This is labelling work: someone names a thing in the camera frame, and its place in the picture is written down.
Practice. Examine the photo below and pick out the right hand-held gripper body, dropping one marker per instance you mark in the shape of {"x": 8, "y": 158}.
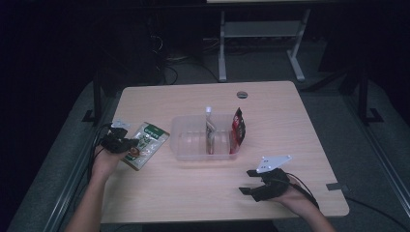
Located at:
{"x": 272, "y": 183}

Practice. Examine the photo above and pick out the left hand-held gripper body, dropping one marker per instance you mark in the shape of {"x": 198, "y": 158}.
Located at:
{"x": 114, "y": 141}

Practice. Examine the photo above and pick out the green snack packet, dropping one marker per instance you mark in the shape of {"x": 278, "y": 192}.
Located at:
{"x": 148, "y": 145}

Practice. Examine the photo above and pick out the red black clear snack packet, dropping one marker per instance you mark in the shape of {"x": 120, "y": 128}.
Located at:
{"x": 238, "y": 129}

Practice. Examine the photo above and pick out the clear plastic container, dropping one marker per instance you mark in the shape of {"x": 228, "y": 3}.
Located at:
{"x": 193, "y": 141}

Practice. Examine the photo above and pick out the person's left hand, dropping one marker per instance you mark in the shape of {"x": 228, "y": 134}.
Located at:
{"x": 104, "y": 162}

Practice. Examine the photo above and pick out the person's right hand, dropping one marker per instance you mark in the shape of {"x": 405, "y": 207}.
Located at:
{"x": 298, "y": 198}

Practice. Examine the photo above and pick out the black metal stand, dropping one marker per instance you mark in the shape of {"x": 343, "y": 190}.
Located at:
{"x": 96, "y": 96}
{"x": 364, "y": 96}

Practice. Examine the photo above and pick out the grey tape strip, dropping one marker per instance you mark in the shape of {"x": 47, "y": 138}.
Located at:
{"x": 336, "y": 186}

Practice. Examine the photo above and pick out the grey round table grommet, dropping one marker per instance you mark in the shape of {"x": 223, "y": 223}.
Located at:
{"x": 242, "y": 94}

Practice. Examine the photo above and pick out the grey metal rail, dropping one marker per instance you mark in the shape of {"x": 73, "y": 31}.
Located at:
{"x": 74, "y": 183}
{"x": 380, "y": 154}

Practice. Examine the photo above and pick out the white metal desk frame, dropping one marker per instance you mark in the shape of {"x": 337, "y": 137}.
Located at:
{"x": 261, "y": 29}

